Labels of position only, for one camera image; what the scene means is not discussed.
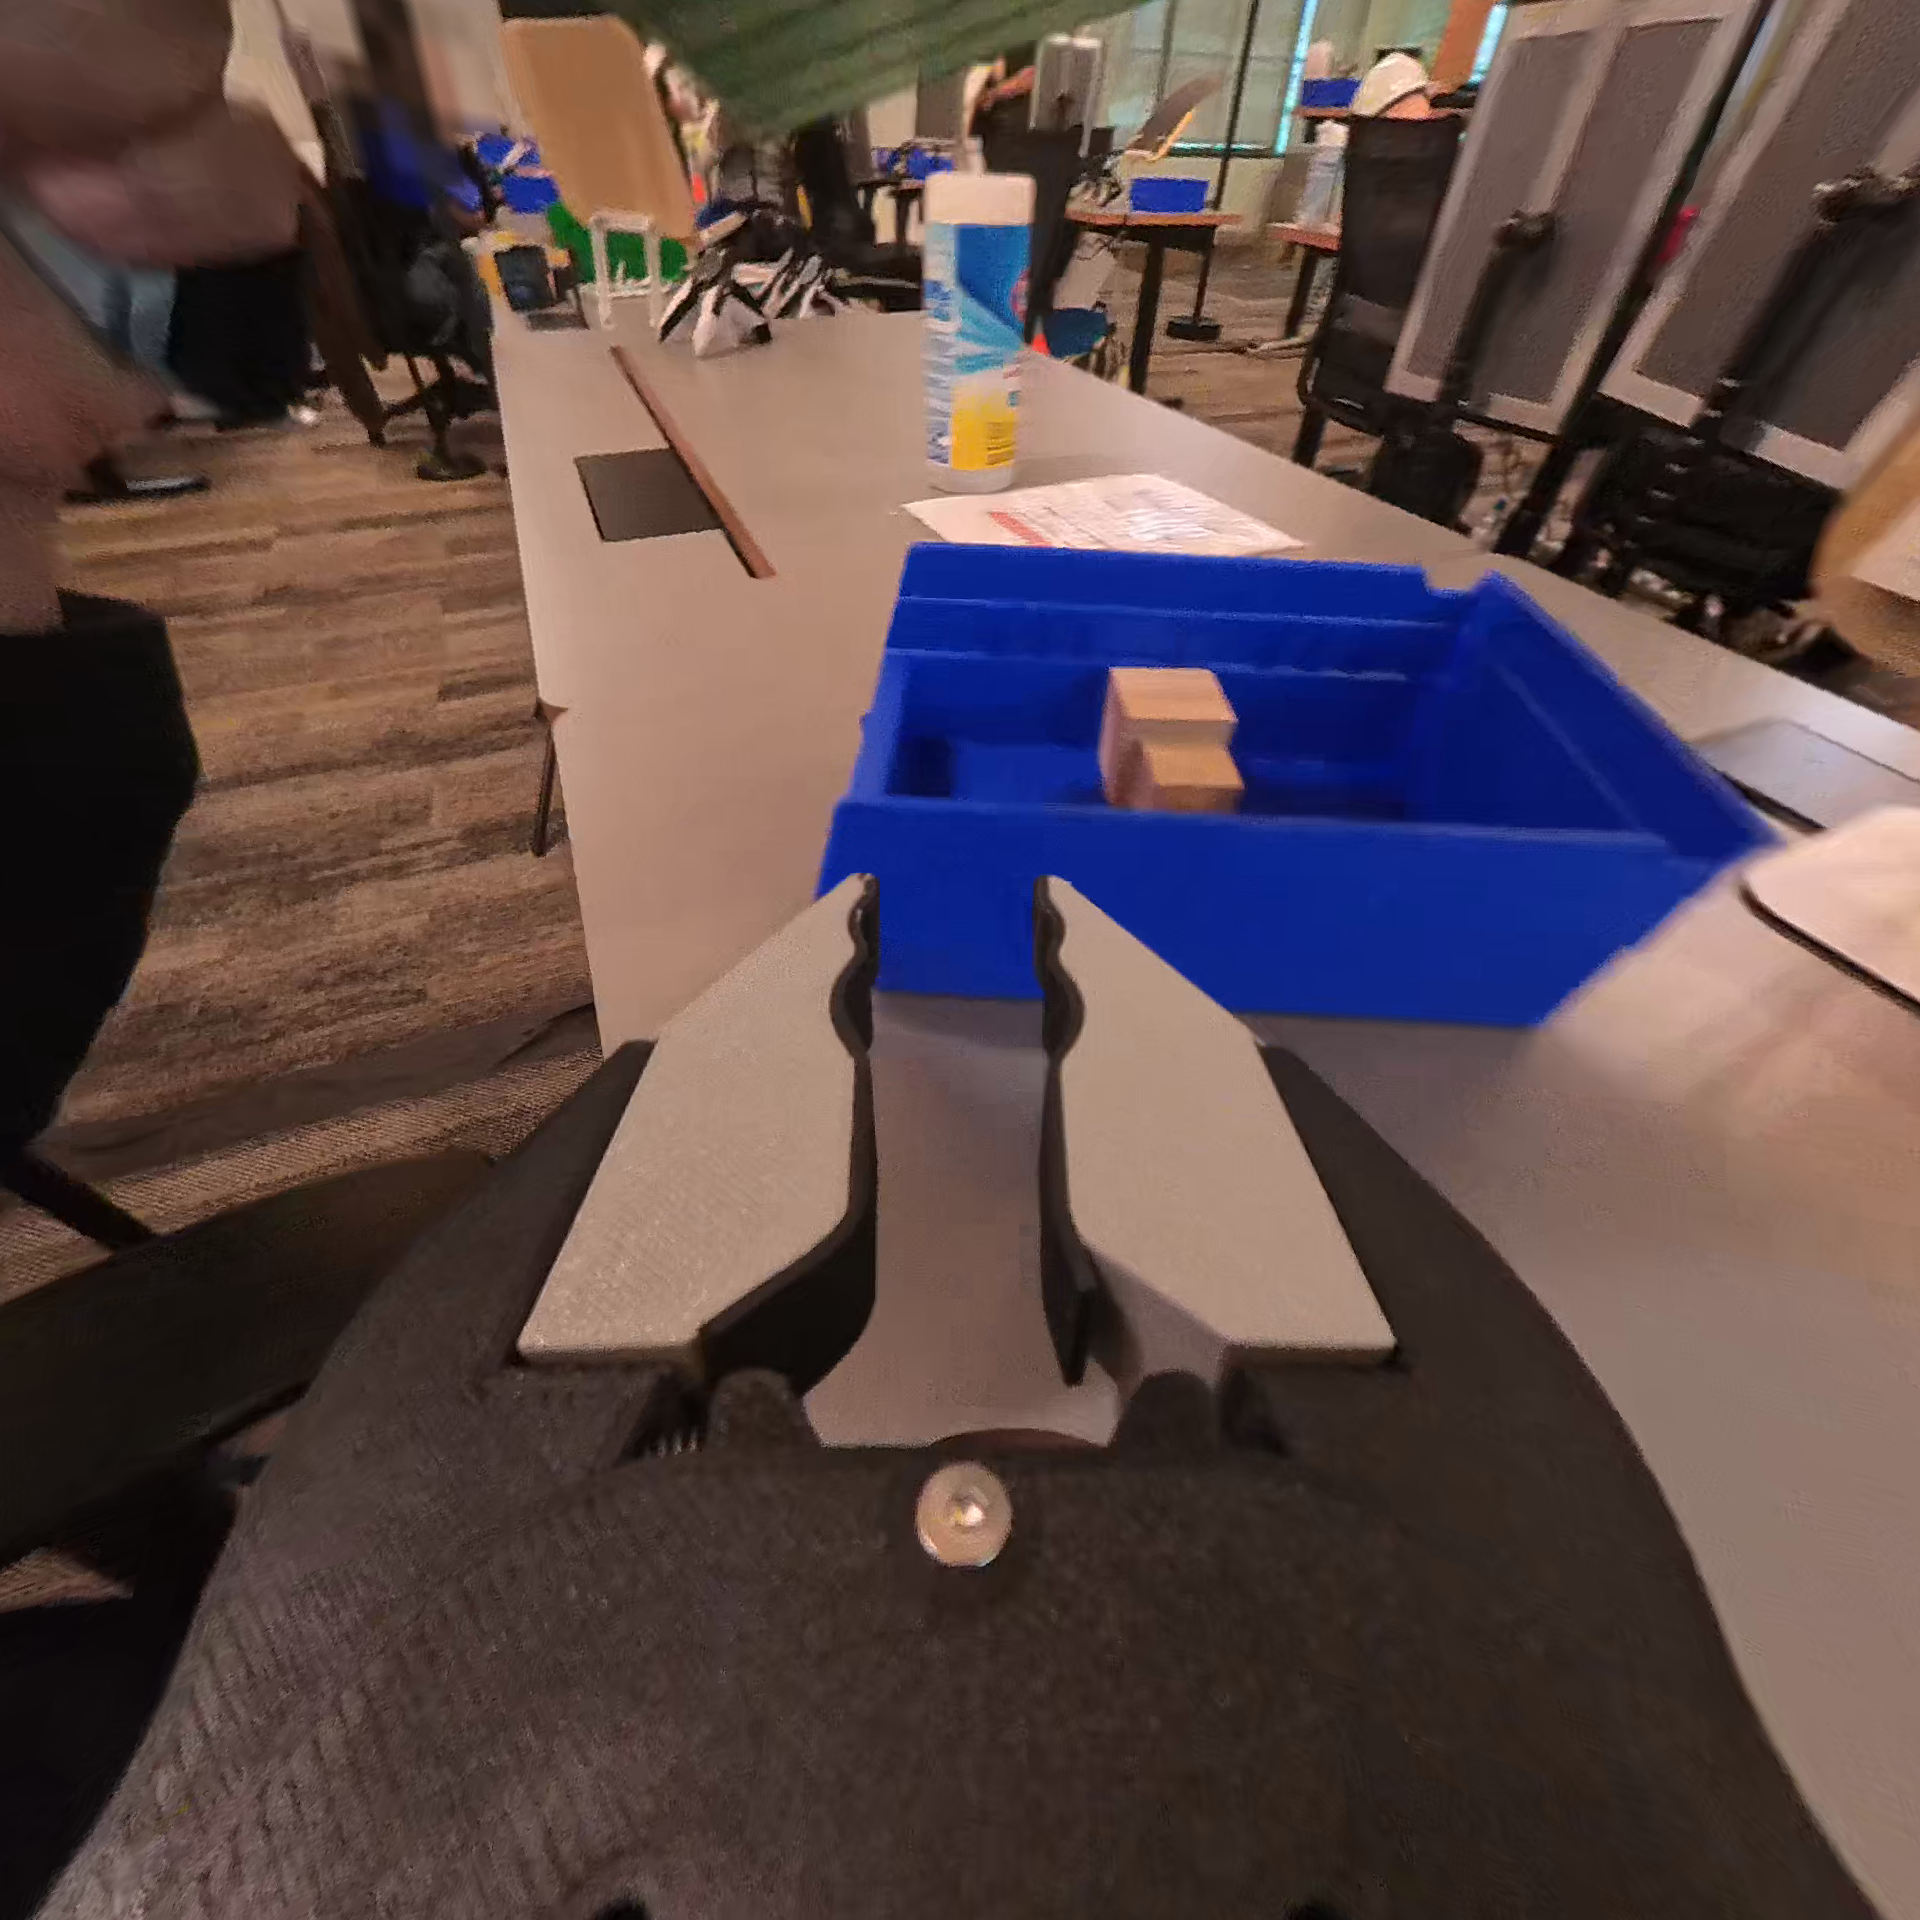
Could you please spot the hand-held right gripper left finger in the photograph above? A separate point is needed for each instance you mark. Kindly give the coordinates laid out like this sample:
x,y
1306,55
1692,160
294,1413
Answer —
x,y
705,1201

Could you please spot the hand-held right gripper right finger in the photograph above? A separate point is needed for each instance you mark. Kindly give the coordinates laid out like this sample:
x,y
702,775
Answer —
x,y
1214,1201

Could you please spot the blue plastic bin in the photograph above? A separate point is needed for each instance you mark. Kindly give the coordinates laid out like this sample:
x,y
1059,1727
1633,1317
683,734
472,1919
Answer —
x,y
1276,930

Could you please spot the medium wooden cube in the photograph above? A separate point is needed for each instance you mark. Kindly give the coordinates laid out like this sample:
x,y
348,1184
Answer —
x,y
1193,781

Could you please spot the large wooden cube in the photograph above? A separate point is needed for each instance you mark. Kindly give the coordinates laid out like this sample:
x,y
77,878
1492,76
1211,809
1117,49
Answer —
x,y
1161,702

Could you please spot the grey desk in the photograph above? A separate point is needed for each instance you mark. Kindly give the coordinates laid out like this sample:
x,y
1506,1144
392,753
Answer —
x,y
721,720

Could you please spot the black desk grommet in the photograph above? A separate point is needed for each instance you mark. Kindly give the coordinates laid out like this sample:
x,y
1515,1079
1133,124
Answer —
x,y
1785,773
645,495

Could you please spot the person's left hand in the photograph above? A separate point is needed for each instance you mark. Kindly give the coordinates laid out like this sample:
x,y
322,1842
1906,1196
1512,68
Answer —
x,y
106,135

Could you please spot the white paper sheet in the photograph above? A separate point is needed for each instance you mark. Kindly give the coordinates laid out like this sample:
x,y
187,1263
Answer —
x,y
1108,517

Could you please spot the instruction sheet on stand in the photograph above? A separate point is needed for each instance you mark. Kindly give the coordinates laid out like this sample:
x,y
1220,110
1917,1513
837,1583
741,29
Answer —
x,y
1860,901

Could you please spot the white black gadget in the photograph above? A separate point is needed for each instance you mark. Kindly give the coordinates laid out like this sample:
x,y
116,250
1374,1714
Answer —
x,y
721,308

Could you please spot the white wipes canister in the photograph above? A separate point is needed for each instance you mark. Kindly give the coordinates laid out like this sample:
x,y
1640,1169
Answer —
x,y
973,329

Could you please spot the black phone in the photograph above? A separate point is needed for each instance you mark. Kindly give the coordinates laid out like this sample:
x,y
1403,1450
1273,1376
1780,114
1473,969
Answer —
x,y
524,278

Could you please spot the clear acrylic stand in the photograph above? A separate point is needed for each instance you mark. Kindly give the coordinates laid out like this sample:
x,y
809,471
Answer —
x,y
622,225

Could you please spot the brown side table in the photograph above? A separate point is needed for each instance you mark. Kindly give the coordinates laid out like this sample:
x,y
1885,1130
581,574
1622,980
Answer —
x,y
1155,221

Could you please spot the black office chair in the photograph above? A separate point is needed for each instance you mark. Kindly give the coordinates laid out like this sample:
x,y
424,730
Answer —
x,y
1388,225

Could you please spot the small blue bin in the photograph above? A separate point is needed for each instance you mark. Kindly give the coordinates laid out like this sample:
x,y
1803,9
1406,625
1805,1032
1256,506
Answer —
x,y
1170,196

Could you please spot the beige board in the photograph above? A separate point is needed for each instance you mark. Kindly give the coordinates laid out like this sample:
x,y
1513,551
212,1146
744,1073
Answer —
x,y
593,119

